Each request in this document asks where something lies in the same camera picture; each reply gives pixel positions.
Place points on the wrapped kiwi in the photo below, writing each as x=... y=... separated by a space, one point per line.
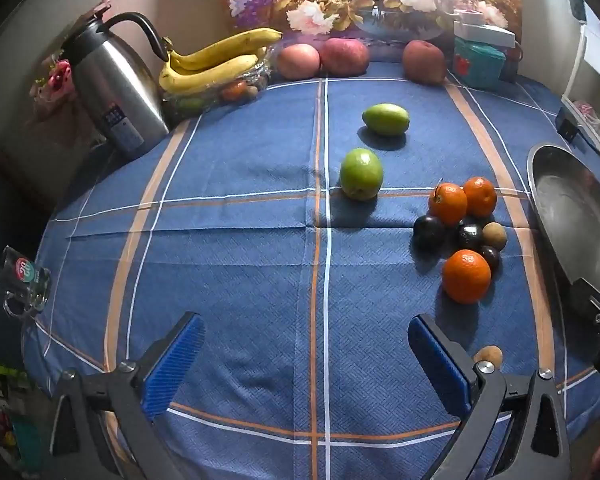
x=251 y=91

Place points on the clear plastic fruit tray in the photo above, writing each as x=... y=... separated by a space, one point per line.
x=215 y=97

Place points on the tall red apple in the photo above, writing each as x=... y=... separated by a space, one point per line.
x=424 y=62

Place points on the pink flower bouquet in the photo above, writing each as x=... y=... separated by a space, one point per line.
x=60 y=77

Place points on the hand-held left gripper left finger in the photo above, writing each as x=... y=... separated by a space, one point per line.
x=172 y=365

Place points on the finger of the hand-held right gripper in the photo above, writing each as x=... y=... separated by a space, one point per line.
x=592 y=305

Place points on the teal box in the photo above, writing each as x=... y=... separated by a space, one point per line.
x=477 y=67

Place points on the white box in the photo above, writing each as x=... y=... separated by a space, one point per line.
x=485 y=30

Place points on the pale red apple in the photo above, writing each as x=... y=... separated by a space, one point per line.
x=298 y=61

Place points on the dark red apple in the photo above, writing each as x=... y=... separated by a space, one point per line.
x=344 y=56

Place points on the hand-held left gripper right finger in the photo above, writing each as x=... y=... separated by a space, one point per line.
x=437 y=360

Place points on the round metal bowl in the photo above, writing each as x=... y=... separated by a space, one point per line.
x=570 y=210

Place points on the large orange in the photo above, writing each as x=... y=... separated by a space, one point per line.
x=466 y=276

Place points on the white wall socket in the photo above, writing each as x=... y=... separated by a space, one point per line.
x=577 y=7

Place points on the wrapped green fruit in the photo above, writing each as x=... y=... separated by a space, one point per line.
x=190 y=105

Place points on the small dark plum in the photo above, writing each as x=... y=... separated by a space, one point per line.
x=491 y=258

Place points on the green printed packet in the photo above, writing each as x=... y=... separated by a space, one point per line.
x=5 y=410

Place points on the glass mug with red label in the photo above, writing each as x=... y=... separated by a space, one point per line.
x=25 y=272

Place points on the orange with dark stem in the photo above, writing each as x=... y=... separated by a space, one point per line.
x=448 y=203

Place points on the large dark plum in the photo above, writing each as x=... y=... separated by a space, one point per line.
x=429 y=230

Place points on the small black box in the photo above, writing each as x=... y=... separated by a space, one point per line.
x=566 y=125

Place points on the round green mango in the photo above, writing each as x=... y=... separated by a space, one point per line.
x=361 y=173

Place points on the small orange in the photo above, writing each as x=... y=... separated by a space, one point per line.
x=480 y=196

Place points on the shiny dark plum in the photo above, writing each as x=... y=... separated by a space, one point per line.
x=470 y=236

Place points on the elongated green mango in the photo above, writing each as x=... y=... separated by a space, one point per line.
x=386 y=119

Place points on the white rack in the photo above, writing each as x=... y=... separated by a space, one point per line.
x=579 y=60

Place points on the brown kiwi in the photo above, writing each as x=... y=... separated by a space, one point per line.
x=489 y=356
x=495 y=235

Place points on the blue plaid tablecloth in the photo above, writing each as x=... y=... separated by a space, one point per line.
x=230 y=260

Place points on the stainless steel kettle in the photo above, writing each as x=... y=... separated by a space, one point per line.
x=115 y=95

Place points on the wrapped orange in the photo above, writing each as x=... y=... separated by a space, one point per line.
x=235 y=90

